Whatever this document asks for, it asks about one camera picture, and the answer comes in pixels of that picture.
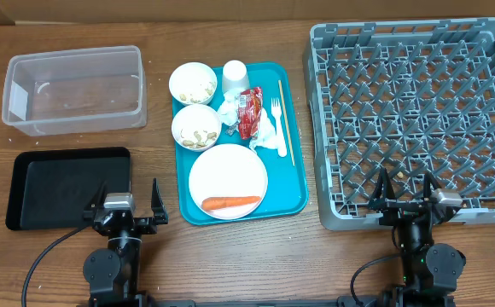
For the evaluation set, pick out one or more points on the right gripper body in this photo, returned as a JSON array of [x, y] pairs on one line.
[[397, 212]]

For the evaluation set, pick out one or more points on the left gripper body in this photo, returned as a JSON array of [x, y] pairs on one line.
[[142, 226]]

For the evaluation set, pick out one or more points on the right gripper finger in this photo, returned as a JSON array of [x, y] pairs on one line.
[[384, 189], [430, 183]]

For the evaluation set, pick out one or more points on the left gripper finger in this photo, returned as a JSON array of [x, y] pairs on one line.
[[157, 206], [98, 198]]

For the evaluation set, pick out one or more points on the orange carrot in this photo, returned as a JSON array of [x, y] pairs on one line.
[[217, 203]]

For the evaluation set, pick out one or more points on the white bowl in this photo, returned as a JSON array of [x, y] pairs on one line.
[[196, 127], [193, 83]]

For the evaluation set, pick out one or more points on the white napkin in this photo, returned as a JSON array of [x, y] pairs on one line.
[[227, 112]]

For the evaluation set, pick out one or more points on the red snack wrapper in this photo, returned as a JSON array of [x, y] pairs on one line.
[[249, 112]]

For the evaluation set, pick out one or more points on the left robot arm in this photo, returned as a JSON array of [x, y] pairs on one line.
[[112, 272]]

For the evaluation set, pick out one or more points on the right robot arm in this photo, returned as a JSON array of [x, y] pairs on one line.
[[430, 270]]

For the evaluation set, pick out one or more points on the grey dishwasher rack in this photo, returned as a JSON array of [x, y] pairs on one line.
[[410, 96]]

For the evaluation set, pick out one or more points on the black plastic tray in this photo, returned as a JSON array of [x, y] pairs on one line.
[[50, 189]]

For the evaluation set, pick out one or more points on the white round plate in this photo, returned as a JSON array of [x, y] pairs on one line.
[[228, 170]]

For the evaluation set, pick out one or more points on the teal serving tray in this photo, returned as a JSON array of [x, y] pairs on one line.
[[287, 191]]

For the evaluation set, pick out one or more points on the wooden chopstick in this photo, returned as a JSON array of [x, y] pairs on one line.
[[284, 112]]

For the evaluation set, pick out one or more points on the clear plastic bin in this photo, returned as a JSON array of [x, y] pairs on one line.
[[76, 91]]

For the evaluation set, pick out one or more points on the white plastic fork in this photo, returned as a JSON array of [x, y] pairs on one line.
[[276, 112]]

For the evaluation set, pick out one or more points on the white paper cup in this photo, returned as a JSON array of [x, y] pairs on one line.
[[235, 76]]

